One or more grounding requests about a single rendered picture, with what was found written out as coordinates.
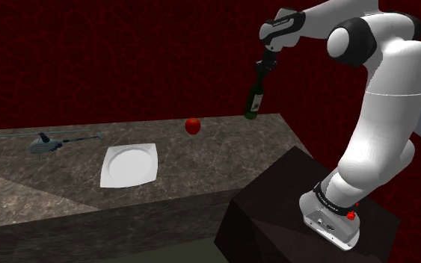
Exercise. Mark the red apple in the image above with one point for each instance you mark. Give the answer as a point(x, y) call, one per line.
point(192, 126)

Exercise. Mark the dark green wine bottle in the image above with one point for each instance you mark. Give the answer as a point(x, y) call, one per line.
point(254, 102)

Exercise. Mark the dark robot stand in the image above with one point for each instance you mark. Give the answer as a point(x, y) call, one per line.
point(268, 211)

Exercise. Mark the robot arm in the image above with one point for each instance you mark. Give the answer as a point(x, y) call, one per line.
point(388, 120)

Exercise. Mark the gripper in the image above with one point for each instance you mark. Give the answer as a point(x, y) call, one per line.
point(267, 62)

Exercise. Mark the grey toy helicopter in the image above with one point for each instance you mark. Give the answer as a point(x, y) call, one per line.
point(44, 145)

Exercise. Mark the white square plate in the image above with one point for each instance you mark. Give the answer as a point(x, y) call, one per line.
point(129, 165)

